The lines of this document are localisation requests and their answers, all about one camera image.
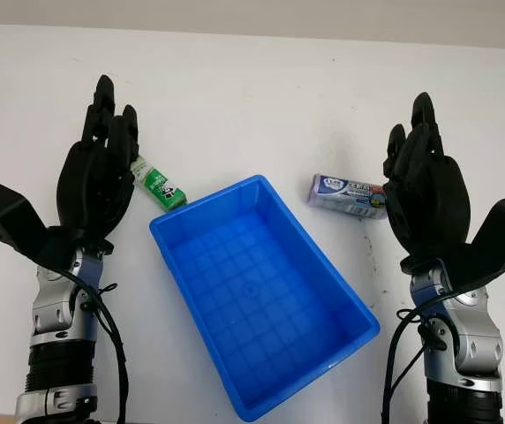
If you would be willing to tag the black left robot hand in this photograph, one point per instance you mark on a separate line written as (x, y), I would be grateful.
(93, 185)

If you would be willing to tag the purple silver snack packet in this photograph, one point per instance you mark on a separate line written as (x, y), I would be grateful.
(345, 194)

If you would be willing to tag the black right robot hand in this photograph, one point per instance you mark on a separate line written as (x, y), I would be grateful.
(433, 203)

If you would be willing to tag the blue plastic tray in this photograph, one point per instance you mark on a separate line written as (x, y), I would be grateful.
(252, 291)

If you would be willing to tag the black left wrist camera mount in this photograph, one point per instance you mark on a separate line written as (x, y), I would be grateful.
(9, 212)

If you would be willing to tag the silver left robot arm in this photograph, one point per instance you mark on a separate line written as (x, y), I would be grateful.
(54, 305)

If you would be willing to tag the green white small carton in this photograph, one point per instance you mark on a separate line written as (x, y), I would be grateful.
(160, 185)

